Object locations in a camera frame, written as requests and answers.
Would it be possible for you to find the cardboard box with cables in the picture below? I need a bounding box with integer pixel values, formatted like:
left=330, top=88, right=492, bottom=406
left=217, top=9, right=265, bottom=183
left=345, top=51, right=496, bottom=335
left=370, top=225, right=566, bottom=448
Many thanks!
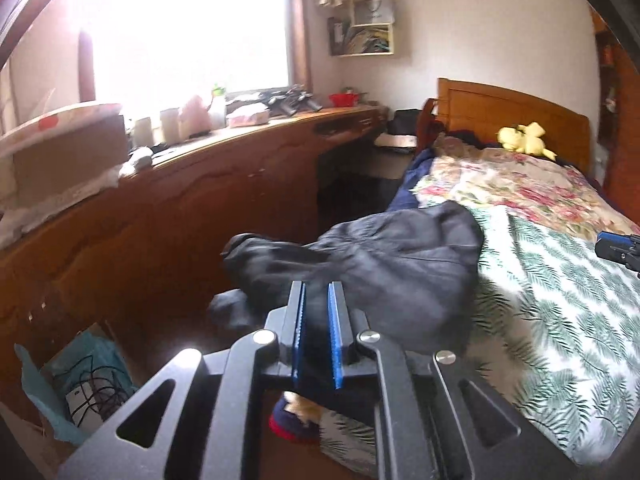
left=1, top=324, right=139, bottom=479

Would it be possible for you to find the floral quilt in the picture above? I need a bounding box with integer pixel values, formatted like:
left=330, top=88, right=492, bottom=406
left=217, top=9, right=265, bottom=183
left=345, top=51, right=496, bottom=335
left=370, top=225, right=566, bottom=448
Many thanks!
left=411, top=139, right=639, bottom=242

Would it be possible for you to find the yellow plush toy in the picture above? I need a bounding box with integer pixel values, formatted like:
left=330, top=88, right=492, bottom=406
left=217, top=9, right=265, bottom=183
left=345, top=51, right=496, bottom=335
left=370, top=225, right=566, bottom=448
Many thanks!
left=497, top=122, right=556, bottom=160

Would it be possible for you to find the long wooden desk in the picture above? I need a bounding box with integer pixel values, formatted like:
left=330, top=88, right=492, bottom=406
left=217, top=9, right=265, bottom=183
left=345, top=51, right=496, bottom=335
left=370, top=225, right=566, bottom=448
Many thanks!
left=0, top=104, right=388, bottom=401

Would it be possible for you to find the wooden headboard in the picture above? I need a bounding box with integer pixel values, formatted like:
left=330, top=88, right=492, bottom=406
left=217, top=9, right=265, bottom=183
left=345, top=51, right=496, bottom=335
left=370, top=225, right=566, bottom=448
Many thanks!
left=437, top=78, right=591, bottom=174

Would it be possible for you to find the red blue slipper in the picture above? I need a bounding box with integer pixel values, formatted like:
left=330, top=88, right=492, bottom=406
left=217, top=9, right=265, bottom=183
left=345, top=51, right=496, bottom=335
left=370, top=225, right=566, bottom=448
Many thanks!
left=269, top=391, right=323, bottom=444

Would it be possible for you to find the white wall shelf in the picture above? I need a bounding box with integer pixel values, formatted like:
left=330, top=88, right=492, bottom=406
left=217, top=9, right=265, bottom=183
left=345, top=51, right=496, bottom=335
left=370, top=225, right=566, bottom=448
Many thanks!
left=328, top=0, right=395, bottom=58

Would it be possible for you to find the white patterned box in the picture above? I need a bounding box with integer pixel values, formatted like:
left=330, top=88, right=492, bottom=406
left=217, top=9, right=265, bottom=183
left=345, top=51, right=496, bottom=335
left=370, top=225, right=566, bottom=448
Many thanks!
left=1, top=102, right=129, bottom=247

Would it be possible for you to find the wooden louvered wardrobe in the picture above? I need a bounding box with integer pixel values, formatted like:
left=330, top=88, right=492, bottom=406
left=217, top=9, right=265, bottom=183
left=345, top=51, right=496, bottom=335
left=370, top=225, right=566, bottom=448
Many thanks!
left=591, top=12, right=639, bottom=221

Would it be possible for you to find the red bowl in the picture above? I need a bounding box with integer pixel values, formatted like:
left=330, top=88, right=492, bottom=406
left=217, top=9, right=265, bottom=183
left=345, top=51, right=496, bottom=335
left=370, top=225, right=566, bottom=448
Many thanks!
left=329, top=92, right=360, bottom=107

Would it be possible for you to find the black jacket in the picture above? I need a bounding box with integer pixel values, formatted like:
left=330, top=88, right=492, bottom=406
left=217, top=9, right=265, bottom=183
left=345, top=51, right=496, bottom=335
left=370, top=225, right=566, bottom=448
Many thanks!
left=207, top=202, right=484, bottom=353

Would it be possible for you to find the palm leaf bedspread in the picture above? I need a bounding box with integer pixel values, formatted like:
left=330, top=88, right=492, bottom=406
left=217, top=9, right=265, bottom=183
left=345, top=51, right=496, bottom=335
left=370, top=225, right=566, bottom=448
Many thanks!
left=319, top=204, right=640, bottom=470

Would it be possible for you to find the wooden chair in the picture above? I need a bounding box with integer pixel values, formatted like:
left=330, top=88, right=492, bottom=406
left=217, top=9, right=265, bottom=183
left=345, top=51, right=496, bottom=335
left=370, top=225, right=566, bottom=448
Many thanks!
left=416, top=99, right=444, bottom=155

